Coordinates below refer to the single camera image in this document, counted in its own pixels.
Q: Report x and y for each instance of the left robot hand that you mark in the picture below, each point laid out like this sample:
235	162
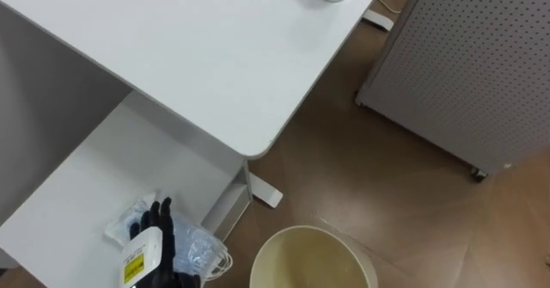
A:
150	253

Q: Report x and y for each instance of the clear plastic bag of masks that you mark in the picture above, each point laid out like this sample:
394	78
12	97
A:
195	247

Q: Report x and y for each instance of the cream plastic waste bin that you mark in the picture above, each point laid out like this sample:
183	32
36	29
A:
309	262

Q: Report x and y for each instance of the white low drawer cabinet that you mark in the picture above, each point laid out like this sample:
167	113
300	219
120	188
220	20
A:
86	185

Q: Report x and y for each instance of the white desk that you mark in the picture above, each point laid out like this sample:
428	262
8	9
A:
193	43

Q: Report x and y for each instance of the white perforated air purifier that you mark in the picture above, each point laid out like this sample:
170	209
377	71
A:
464	64

